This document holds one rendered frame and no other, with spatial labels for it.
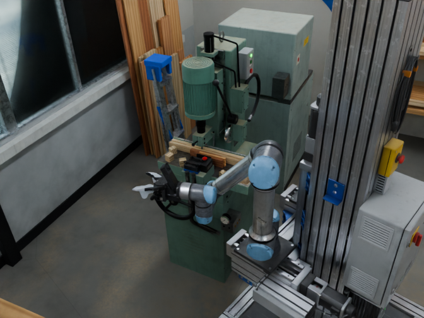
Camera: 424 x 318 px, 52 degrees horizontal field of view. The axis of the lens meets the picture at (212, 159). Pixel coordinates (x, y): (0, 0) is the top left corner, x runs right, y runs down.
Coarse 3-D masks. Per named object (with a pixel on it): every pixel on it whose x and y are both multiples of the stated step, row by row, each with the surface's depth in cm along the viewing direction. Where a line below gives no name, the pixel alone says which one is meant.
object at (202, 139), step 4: (208, 128) 258; (212, 128) 259; (196, 132) 254; (204, 132) 254; (208, 132) 256; (192, 136) 253; (196, 136) 251; (200, 136) 251; (204, 136) 252; (208, 136) 257; (212, 136) 262; (192, 140) 255; (196, 140) 253; (200, 140) 252; (204, 140) 254; (208, 140) 258; (196, 144) 255; (200, 144) 254; (204, 144) 255
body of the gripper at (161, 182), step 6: (156, 180) 188; (162, 180) 189; (162, 186) 185; (168, 186) 187; (156, 192) 189; (162, 192) 186; (168, 192) 188; (174, 192) 187; (156, 198) 189; (162, 198) 188; (168, 198) 189; (174, 198) 188
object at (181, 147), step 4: (172, 144) 270; (176, 144) 268; (180, 144) 268; (184, 144) 268; (180, 148) 268; (184, 148) 267; (188, 148) 265; (196, 148) 264; (188, 152) 267; (212, 152) 260; (224, 156) 256; (228, 156) 256; (228, 160) 255; (232, 160) 254; (236, 160) 252; (232, 164) 255
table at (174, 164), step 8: (184, 152) 268; (160, 160) 261; (176, 160) 261; (176, 168) 257; (216, 168) 253; (224, 168) 253; (216, 176) 247; (240, 184) 240; (248, 184) 240; (240, 192) 243; (248, 192) 240
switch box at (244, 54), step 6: (246, 48) 251; (240, 54) 246; (246, 54) 244; (252, 54) 251; (240, 60) 248; (246, 60) 246; (252, 60) 254; (240, 66) 250; (246, 66) 248; (252, 66) 256; (240, 72) 252; (246, 72) 250; (252, 72) 258; (240, 78) 254; (246, 78) 253
